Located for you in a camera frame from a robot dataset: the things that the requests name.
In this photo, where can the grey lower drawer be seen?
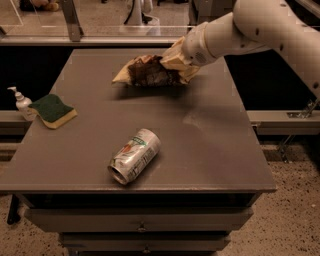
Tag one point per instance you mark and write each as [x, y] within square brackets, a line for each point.
[146, 242]

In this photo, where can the green yellow sponge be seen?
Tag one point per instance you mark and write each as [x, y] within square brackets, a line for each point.
[52, 111]

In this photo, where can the silver 7up can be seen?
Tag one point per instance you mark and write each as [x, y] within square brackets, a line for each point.
[134, 156]

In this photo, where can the white pump soap bottle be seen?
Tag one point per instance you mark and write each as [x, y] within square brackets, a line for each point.
[22, 104]

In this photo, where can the brown chip bag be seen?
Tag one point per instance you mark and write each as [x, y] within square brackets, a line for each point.
[147, 71]

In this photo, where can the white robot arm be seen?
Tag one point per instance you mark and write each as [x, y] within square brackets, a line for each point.
[252, 26]

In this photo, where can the grey metal railing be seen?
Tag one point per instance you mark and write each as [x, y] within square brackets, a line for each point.
[89, 22]

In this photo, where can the grey drawer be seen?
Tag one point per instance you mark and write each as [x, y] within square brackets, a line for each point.
[146, 242]
[139, 220]

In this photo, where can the grey top drawer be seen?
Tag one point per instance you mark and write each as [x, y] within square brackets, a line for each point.
[139, 220]

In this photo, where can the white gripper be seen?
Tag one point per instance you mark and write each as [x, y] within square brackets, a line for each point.
[194, 46]

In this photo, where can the white fan stand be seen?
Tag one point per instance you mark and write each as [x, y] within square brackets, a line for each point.
[138, 20]

